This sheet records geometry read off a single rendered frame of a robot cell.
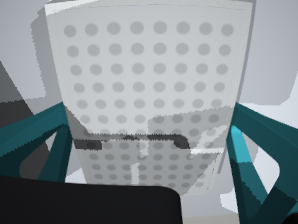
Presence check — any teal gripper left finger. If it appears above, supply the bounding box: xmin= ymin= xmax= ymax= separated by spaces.
xmin=0 ymin=102 xmax=73 ymax=182

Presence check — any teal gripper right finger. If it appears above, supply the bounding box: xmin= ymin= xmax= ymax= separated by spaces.
xmin=226 ymin=102 xmax=298 ymax=224

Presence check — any grey well plate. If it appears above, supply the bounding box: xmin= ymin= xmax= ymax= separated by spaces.
xmin=45 ymin=0 xmax=253 ymax=196

